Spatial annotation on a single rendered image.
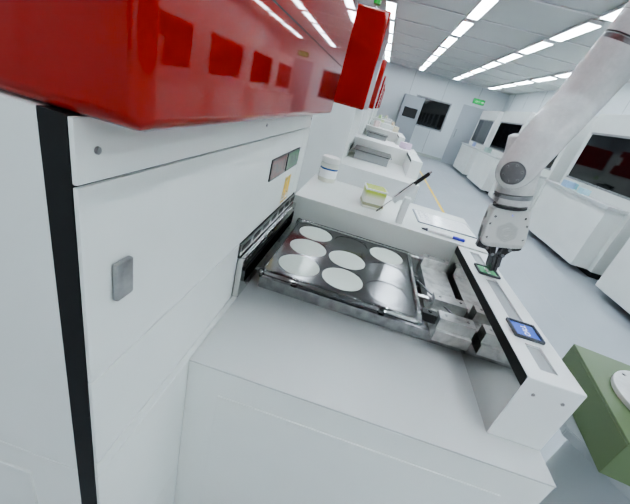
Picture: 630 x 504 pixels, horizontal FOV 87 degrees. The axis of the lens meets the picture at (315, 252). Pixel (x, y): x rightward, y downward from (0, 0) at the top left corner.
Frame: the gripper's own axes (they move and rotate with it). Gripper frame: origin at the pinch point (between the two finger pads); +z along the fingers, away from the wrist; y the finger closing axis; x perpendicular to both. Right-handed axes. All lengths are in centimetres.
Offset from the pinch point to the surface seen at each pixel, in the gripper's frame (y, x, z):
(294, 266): -49, -18, -1
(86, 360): -57, -66, -13
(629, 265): 239, 283, 105
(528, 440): -1.6, -40.0, 15.7
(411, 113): 64, 1229, -21
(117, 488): -62, -63, 12
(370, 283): -31.0, -14.7, 2.9
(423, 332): -17.7, -19.0, 11.6
